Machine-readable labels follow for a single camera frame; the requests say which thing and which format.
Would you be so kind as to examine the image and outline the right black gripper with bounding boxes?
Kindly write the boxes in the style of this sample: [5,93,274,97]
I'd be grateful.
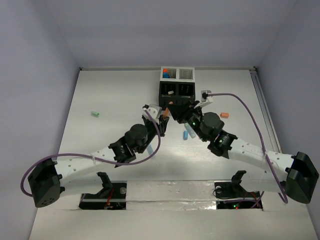
[166,101,208,143]

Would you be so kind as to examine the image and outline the orange cap black highlighter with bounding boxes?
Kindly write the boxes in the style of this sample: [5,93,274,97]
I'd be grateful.
[162,69,168,79]

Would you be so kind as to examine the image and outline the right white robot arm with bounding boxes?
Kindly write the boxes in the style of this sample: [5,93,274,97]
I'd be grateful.
[167,101,320,204]

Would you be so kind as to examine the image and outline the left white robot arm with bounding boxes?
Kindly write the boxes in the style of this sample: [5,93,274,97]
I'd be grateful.
[20,115,170,208]

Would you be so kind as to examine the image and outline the black slotted container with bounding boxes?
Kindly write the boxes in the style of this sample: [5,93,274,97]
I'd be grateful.
[158,81,196,110]

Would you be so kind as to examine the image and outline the green grey highlighter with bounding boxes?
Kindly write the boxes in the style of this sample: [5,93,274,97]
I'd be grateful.
[184,122,197,139]

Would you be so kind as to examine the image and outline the light blue highlighter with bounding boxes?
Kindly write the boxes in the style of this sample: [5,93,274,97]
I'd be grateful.
[146,144,154,156]

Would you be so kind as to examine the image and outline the white slotted container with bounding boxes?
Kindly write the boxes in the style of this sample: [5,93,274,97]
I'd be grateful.
[160,66,195,83]

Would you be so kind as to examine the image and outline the green highlighter cap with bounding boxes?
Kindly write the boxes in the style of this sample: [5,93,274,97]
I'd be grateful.
[91,111,100,118]

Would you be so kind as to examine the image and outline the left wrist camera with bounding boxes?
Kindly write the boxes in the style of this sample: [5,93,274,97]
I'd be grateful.
[142,104,162,124]

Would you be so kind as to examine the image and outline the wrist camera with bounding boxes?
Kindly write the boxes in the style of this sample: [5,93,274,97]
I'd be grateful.
[200,90,213,106]
[142,104,162,124]

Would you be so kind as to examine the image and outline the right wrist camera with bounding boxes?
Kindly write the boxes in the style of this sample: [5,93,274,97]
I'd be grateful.
[200,90,213,106]

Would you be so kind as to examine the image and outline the metal rail right edge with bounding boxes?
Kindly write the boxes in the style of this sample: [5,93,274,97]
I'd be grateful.
[249,67,283,154]

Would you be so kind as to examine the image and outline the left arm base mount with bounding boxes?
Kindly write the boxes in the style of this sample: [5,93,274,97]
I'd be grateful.
[78,172,127,210]

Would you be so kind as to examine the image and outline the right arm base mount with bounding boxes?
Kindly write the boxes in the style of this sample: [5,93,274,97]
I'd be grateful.
[212,170,263,210]

